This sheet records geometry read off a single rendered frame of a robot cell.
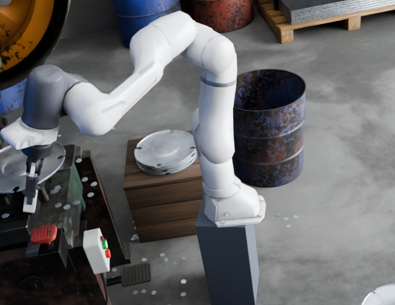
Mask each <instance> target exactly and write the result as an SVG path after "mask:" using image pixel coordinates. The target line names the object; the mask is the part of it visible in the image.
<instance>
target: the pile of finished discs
mask: <svg viewBox="0 0 395 305"><path fill-rule="evenodd" d="M134 155H135V158H136V162H137V164H138V167H140V169H141V170H143V171H144V172H146V173H149V174H154V175H167V173H168V174H172V173H176V172H179V171H181V170H183V169H185V168H187V167H188V166H190V165H191V164H192V163H193V162H194V161H195V160H196V157H197V156H198V154H197V151H196V146H195V143H194V138H193V135H192V134H190V133H188V132H186V131H183V130H175V131H170V130H163V131H158V132H156V133H153V134H150V135H149V136H147V137H145V138H144V139H142V140H141V141H140V142H139V143H138V144H137V147H136V149H135V151H134Z"/></svg>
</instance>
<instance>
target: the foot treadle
mask: <svg viewBox="0 0 395 305"><path fill-rule="evenodd" d="M149 281H151V270H150V263H149V262H145V263H139V264H134V265H130V266H124V267H122V268H121V276H118V277H114V278H109V279H107V286H112V285H115V284H119V283H121V285H122V287H127V286H132V285H135V284H141V283H147V282H149Z"/></svg>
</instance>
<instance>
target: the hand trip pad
mask: <svg viewBox="0 0 395 305"><path fill-rule="evenodd" d="M56 233H57V227H56V226H55V225H46V226H40V227H37V228H34V229H33V230H32V234H31V237H30V241H31V243H32V244H33V245H36V244H43V243H45V245H46V246H48V245H50V244H51V241H53V240H54V239H55V238H56Z"/></svg>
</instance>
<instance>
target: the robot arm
mask: <svg viewBox="0 0 395 305"><path fill-rule="evenodd" d="M177 55H181V56H183V57H184V58H186V59H187V60H188V61H190V62H191V63H192V64H194V65H196V66H198V67H201V68H202V71H201V77H200V79H201V82H200V88H199V98H198V105H199V108H197V109H196V110H195V111H194V112H193V114H192V116H191V127H192V132H193V138H194V143H195V146H196V151H197V155H198V158H199V163H200V166H201V173H202V179H203V181H202V187H203V191H204V194H205V209H204V214H205V215H206V216H207V218H208V219H209V220H211V221H212V222H213V223H214V224H215V225H216V226H217V227H218V228H219V227H226V226H238V225H250V224H256V223H259V222H260V221H261V220H262V219H263V218H264V217H265V208H266V203H265V200H264V198H263V197H262V196H261V195H258V194H257V192H256V190H255V189H253V188H251V187H249V186H247V185H245V184H243V183H241V181H240V180H239V179H238V178H237V177H236V176H235V175H234V171H233V162H232V159H231V158H232V156H233V154H234V137H233V104H234V95H235V90H236V82H237V81H236V78H237V59H236V53H235V49H234V46H233V43H232V42H231V41H230V40H229V39H227V38H226V37H224V36H223V35H221V34H219V33H217V32H215V31H214V30H213V29H212V28H210V27H207V26H206V25H203V24H200V23H197V22H195V21H194V20H192V18H191V17H190V16H189V15H188V14H186V13H184V12H182V11H177V12H174V13H171V14H169V15H166V16H163V17H160V18H158V19H156V20H155V21H153V22H151V23H149V24H148V25H147V26H146V27H144V28H142V29H141V30H139V31H138V32H137V33H136V34H135V35H134V36H133V37H132V39H131V41H130V56H131V61H132V63H133V66H134V72H133V74H132V75H131V76H130V77H129V78H128V79H126V80H125V81H124V82H123V83H121V84H120V86H118V87H117V88H116V89H115V90H114V91H112V92H111V93H110V94H104V93H101V92H100V91H99V90H98V89H97V88H96V87H95V86H94V85H92V84H91V83H90V82H89V81H88V80H87V79H85V78H84V77H83V76H81V75H79V74H76V73H75V74H70V73H66V72H64V71H62V69H61V68H59V67H57V66H55V65H41V66H37V67H35V68H33V69H32V71H31V72H30V74H29V75H28V78H27V81H26V85H25V92H24V100H23V107H24V111H23V113H22V116H21V117H20V118H19V119H18V120H16V121H15V122H13V123H12V124H10V125H9V126H7V127H5V128H3V129H2V130H1V132H0V136H1V137H2V138H3V139H4V141H5V142H7V143H8V144H9V145H11V146H12V147H14V149H21V151H22V152H23V153H24V154H25V155H26V156H28V158H27V161H26V165H27V169H26V175H25V176H26V183H25V190H23V194H24V195H25V196H24V207H23V212H31V213H35V208H36V199H37V194H38V190H37V189H39V190H40V187H41V186H38V183H39V176H40V173H41V169H42V165H43V161H44V158H46V157H48V156H49V155H50V154H51V153H52V151H53V144H54V141H56V139H57V135H58V129H59V124H60V120H61V117H64V116H68V117H69V118H71V120H72V121H73V122H74V123H75V125H76V126H77V127H78V128H79V130H80V131H81V133H83V134H86V135H88V136H91V137H93V136H100V135H104V134H105V133H107V132H108V131H110V130H111V129H112V128H113V127H114V125H115V124H116V123H117V122H118V120H119V119H120V118H121V117H122V116H123V115H124V114H125V113H126V112H127V111H128V110H129V109H130V108H131V107H132V106H133V105H134V104H135V103H136V102H137V101H138V100H139V99H141V98H142V97H143V96H144V95H145V94H146V93H147V92H148V91H149V90H150V89H151V88H152V87H153V86H155V85H156V84H157V83H158V82H159V81H160V79H161V77H162V75H163V69H164V67H165V66H166V65H167V64H168V63H169V62H171V61H172V59H173V58H174V57H176V56H177Z"/></svg>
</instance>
